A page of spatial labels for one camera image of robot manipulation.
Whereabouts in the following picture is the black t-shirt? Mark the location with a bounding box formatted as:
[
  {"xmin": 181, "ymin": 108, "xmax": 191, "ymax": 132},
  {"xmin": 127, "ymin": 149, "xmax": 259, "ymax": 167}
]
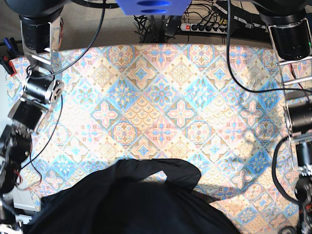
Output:
[{"xmin": 23, "ymin": 159, "xmax": 238, "ymax": 234}]

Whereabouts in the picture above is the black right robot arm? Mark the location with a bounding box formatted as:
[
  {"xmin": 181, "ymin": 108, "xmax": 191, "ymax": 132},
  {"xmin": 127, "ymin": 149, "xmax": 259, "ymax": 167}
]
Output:
[{"xmin": 0, "ymin": 0, "xmax": 66, "ymax": 195}]

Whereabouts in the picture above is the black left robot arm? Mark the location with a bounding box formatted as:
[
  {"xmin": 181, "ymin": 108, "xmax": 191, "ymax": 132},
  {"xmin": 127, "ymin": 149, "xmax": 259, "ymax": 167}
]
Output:
[{"xmin": 252, "ymin": 0, "xmax": 312, "ymax": 234}]

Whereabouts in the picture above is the patterned colourful tablecloth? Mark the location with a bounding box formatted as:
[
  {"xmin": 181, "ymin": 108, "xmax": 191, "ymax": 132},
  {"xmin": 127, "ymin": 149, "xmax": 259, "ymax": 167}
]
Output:
[{"xmin": 15, "ymin": 44, "xmax": 312, "ymax": 234}]

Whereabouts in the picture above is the white power strip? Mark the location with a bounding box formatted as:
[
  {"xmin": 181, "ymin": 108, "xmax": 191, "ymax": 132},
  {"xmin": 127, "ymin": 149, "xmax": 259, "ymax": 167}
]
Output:
[{"xmin": 180, "ymin": 23, "xmax": 227, "ymax": 34}]

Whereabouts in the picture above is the red table clamp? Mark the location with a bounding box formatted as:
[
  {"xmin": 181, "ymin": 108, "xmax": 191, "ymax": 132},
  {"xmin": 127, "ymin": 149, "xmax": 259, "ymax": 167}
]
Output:
[{"xmin": 0, "ymin": 56, "xmax": 17, "ymax": 77}]

